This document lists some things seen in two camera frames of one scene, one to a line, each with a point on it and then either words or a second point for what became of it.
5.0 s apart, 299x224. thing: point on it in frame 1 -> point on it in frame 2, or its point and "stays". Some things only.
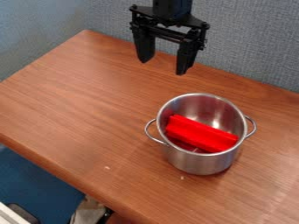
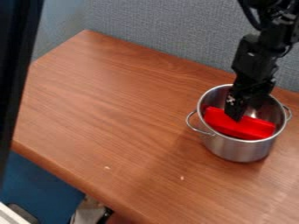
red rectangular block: (193, 135) -> (248, 127)
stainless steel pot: (213, 109) -> (231, 149)
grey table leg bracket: (89, 213) stays
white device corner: (13, 214) stays
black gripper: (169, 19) -> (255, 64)
